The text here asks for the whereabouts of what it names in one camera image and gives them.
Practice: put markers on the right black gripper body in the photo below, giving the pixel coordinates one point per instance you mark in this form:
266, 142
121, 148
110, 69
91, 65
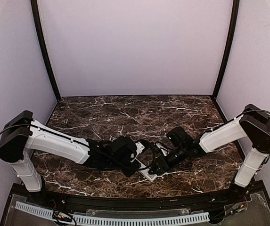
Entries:
162, 163

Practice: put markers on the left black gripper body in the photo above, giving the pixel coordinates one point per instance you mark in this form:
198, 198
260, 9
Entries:
132, 168

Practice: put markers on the white remote control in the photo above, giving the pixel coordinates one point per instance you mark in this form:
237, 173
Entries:
145, 172

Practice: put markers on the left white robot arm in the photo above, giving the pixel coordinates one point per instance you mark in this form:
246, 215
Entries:
23, 133

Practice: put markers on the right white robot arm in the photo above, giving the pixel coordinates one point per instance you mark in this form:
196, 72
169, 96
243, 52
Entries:
253, 125

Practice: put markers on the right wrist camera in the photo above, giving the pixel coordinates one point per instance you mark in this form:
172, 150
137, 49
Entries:
179, 138

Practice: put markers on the black front rail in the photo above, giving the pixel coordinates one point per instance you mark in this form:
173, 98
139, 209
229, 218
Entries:
68, 202

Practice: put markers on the white slotted cable duct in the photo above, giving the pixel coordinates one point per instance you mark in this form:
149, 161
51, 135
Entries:
83, 220

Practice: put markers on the right black frame post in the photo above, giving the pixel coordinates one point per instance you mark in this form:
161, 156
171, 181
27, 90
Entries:
227, 49

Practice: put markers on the black frame post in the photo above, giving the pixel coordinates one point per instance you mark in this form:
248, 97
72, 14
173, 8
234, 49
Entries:
43, 48
227, 49

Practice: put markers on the left black frame post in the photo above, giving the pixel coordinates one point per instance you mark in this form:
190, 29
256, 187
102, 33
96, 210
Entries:
43, 48

